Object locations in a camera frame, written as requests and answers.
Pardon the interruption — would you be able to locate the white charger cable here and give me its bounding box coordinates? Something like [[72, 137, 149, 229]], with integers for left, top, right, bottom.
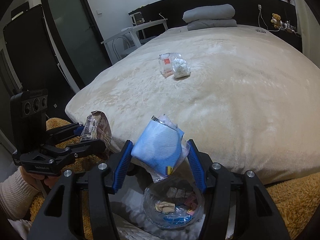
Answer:
[[257, 4, 282, 33]]

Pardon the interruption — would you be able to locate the lower grey pillow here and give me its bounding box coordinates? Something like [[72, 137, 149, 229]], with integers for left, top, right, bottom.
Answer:
[[187, 19, 237, 31]]

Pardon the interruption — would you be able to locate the beige plush bed blanket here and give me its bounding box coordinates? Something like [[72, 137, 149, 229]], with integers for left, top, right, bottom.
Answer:
[[65, 25, 319, 184]]

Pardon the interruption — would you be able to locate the blue face mask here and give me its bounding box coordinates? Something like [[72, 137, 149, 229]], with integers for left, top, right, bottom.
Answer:
[[131, 114, 190, 183]]

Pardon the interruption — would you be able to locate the black headboard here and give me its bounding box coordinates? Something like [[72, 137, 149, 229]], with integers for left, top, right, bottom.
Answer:
[[129, 0, 303, 51]]

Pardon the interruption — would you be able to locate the brown chocolate wrapper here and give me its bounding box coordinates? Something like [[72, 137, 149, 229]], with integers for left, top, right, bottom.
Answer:
[[80, 111, 112, 160]]

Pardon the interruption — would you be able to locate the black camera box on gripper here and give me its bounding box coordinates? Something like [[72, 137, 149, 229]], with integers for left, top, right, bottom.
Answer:
[[10, 89, 48, 153]]

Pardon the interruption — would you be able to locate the dark glass door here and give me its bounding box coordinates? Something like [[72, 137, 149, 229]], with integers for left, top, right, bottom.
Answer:
[[41, 0, 112, 89]]

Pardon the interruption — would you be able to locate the brown teddy bear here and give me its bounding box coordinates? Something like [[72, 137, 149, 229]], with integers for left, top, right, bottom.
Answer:
[[271, 13, 283, 29]]

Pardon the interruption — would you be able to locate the brown fuzzy blanket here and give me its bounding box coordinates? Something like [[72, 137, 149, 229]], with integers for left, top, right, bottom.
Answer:
[[29, 118, 319, 239]]

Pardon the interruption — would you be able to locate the white desk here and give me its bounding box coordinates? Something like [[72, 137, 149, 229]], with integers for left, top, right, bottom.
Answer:
[[100, 18, 169, 66]]

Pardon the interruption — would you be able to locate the clear plastic zip bag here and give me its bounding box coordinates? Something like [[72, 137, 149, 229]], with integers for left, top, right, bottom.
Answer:
[[158, 53, 182, 78]]

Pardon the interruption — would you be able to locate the black wardrobe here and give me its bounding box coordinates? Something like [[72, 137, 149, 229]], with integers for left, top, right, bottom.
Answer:
[[3, 4, 75, 122]]

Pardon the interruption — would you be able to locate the grey pillow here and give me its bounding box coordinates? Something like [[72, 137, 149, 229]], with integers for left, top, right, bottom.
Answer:
[[182, 4, 235, 23], [187, 19, 237, 31]]

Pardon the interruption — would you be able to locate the clear bag of white tissue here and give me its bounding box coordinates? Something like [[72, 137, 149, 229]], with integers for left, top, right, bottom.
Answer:
[[171, 59, 190, 79]]

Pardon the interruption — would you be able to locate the pink snack carton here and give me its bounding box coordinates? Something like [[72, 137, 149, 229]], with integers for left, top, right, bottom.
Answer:
[[184, 194, 198, 211]]

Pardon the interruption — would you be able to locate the beige paper bag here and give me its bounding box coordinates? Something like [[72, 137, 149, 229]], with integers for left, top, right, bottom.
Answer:
[[155, 201, 175, 213]]

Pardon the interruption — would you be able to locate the upper grey pillow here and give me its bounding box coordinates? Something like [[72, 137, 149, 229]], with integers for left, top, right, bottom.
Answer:
[[182, 4, 235, 23]]

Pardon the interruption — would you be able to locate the person's left hand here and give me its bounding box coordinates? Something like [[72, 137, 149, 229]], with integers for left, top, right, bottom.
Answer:
[[19, 166, 60, 190]]

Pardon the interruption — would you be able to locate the left forearm beige sleeve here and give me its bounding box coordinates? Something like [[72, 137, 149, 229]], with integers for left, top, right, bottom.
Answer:
[[1, 166, 40, 220]]

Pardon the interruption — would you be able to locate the white chair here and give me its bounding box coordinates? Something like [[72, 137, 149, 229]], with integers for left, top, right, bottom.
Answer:
[[112, 26, 158, 61]]

